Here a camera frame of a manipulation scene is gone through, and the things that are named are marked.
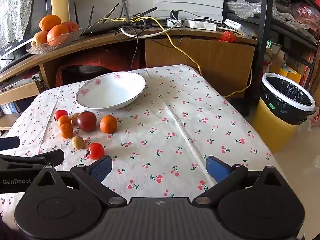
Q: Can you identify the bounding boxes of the yellow trash can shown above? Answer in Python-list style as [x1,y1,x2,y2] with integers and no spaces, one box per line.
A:
[254,72,316,154]

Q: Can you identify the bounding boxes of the red plastic bag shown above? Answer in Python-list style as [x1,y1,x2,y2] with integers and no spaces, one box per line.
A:
[56,52,133,87]

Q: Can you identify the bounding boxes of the metal pot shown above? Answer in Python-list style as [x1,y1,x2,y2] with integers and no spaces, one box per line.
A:
[62,64,105,76]

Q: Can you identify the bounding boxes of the cherry print tablecloth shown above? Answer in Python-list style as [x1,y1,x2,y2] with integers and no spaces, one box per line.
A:
[0,64,310,240]

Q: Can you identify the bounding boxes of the white perforated router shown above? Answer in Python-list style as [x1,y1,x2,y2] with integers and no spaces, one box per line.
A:
[224,19,247,34]

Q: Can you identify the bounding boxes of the glass fruit plate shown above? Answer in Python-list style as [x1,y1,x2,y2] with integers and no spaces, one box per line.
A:
[26,27,83,55]

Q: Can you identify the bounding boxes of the wooden cabinet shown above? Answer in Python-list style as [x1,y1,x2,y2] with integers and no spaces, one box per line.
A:
[0,26,258,130]

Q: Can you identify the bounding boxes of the black television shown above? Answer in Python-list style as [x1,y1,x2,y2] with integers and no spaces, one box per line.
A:
[0,0,53,67]

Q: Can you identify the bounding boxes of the large orange mandarin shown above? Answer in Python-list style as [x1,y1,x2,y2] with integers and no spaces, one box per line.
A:
[100,115,118,134]

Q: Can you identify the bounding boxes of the white floral bowl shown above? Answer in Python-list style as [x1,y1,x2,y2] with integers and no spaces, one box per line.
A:
[75,71,146,111]

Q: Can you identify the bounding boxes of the grey set-top box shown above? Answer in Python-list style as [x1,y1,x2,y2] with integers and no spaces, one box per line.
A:
[0,76,42,92]

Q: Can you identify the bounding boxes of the blue box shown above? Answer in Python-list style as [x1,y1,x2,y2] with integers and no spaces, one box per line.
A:
[0,100,22,114]

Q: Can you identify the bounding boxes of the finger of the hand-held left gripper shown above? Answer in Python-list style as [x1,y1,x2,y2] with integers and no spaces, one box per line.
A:
[0,136,21,151]
[0,149,65,172]

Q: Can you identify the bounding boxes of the small red plastic wrapper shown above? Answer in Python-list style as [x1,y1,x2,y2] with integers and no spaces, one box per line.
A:
[220,31,237,43]

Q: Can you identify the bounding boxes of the small orange mandarin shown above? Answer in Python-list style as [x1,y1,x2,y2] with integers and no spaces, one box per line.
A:
[57,115,72,127]
[60,123,74,139]

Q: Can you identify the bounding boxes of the stack of white boards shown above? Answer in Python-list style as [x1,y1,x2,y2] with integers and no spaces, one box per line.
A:
[152,0,224,23]

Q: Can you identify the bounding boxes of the black metal shelf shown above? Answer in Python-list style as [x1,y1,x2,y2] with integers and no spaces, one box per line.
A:
[222,0,320,117]

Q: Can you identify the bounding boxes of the white power strip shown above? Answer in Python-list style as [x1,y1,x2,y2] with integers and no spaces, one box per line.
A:
[166,10,184,27]

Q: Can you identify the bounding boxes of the black router with antennas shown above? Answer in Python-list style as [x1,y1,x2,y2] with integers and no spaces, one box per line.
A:
[74,0,158,37]

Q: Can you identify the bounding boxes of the dark red plum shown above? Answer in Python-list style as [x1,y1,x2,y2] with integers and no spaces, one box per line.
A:
[76,111,97,132]

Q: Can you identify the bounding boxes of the black cable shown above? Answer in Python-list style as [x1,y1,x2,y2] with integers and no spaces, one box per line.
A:
[107,17,150,72]

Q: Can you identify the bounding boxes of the green white box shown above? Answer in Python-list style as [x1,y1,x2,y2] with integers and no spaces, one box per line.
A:
[265,40,282,55]

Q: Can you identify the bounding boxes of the thick white cable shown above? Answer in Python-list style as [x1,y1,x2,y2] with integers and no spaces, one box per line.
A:
[121,26,181,39]

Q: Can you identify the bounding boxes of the yellow box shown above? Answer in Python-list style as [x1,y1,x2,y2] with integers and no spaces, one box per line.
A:
[279,65,302,84]

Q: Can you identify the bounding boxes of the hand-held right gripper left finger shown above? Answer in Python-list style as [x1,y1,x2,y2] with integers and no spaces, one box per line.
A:
[32,155,127,207]

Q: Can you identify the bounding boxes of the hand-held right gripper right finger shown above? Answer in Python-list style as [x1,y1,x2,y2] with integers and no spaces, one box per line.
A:
[192,156,292,208]

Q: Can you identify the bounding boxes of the red packages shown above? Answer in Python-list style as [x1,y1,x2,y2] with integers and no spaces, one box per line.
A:
[291,2,320,30]

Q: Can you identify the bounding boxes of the black trash bag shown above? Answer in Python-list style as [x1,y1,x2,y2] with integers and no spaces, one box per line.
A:
[262,76,314,125]

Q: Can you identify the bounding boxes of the large orange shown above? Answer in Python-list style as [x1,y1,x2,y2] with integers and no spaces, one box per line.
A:
[39,14,62,32]
[47,24,70,43]

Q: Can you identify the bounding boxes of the yellow red apple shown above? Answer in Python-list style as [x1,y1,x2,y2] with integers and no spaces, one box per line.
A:
[31,31,49,46]

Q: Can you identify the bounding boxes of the white lace cloth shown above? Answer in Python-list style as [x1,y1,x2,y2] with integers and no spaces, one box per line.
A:
[0,0,38,51]

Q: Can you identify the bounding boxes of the yellow vertical pole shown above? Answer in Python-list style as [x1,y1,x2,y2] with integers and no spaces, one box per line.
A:
[51,0,71,23]

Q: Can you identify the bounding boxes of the tangle of cables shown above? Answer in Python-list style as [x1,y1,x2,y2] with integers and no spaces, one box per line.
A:
[96,0,253,98]

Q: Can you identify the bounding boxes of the bubble wrap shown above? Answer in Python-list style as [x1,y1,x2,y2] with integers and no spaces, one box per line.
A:
[226,0,262,18]

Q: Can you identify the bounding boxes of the white modem box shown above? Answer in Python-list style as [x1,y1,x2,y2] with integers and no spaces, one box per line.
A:
[184,19,217,32]

